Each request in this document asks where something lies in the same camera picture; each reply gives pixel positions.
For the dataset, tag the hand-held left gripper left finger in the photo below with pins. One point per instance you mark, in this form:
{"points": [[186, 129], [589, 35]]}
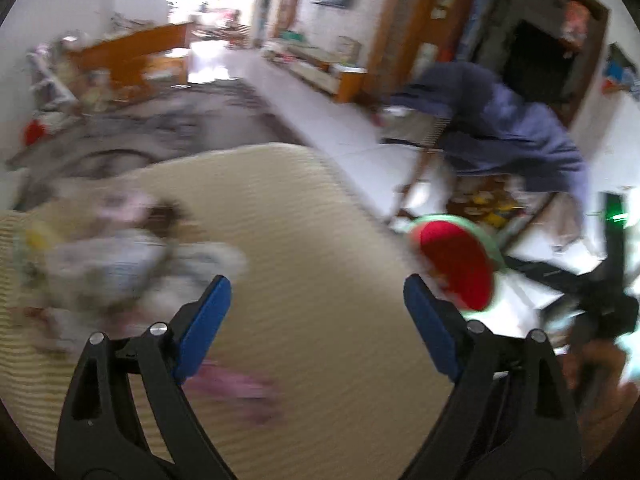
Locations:
{"points": [[205, 330]]}

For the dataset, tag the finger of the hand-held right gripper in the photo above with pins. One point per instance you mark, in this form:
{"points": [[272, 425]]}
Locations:
{"points": [[545, 275]]}

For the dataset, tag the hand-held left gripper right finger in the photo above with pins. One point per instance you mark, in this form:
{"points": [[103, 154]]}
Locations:
{"points": [[430, 325]]}

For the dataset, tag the person's right forearm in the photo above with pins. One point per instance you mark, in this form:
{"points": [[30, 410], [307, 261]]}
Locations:
{"points": [[607, 430]]}

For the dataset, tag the person's right hand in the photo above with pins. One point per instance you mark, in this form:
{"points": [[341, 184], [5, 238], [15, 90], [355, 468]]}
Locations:
{"points": [[597, 360]]}

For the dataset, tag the pink wrapper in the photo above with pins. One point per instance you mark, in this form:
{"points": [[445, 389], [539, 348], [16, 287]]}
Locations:
{"points": [[235, 385]]}

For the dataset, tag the clear plastic bottle red label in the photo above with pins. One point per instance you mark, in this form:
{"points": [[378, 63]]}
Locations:
{"points": [[130, 265]]}

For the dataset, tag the yellow checked tablecloth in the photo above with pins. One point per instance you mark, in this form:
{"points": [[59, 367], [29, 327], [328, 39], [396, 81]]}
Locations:
{"points": [[310, 240]]}

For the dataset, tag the dark carved wooden chair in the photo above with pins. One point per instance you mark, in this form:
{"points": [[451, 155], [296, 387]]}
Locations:
{"points": [[411, 185]]}

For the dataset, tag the blue jacket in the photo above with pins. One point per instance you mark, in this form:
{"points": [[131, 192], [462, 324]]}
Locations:
{"points": [[500, 125]]}

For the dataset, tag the red round object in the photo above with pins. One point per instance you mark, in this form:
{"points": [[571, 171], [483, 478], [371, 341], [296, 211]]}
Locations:
{"points": [[35, 132]]}

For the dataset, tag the low wooden television cabinet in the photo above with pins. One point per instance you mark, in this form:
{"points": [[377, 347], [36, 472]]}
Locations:
{"points": [[325, 72]]}

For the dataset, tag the orange wooden chair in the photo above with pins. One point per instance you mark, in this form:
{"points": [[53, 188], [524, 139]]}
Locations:
{"points": [[135, 55]]}

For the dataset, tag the colourful wall poster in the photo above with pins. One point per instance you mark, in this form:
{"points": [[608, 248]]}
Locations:
{"points": [[620, 72]]}

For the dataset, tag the red wall decoration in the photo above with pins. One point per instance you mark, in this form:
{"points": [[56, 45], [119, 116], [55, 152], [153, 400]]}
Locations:
{"points": [[575, 22]]}

